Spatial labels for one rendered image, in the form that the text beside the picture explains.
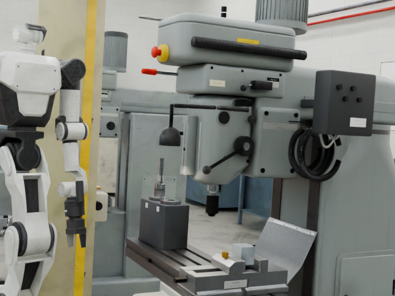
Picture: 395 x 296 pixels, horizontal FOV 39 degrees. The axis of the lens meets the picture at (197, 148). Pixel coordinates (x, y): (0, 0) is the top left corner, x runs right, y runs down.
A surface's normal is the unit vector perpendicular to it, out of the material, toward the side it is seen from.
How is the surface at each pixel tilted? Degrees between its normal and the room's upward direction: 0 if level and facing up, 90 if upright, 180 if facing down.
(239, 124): 90
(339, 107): 90
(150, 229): 90
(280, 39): 90
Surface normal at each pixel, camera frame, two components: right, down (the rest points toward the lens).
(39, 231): 0.65, -0.33
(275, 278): 0.43, 0.07
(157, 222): -0.83, -0.02
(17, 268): 0.67, 0.26
